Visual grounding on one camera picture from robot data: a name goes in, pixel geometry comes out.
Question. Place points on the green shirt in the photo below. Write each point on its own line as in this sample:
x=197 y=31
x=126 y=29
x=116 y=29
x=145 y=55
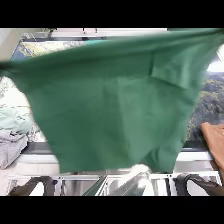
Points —
x=110 y=100

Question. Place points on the pale green garment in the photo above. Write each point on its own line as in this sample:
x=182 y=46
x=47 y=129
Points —
x=11 y=120

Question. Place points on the orange-brown garment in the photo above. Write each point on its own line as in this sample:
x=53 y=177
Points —
x=215 y=140

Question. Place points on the grey garment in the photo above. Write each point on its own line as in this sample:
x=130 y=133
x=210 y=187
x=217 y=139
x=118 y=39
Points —
x=10 y=150

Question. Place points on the silver frame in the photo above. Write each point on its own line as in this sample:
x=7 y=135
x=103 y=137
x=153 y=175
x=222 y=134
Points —
x=196 y=158

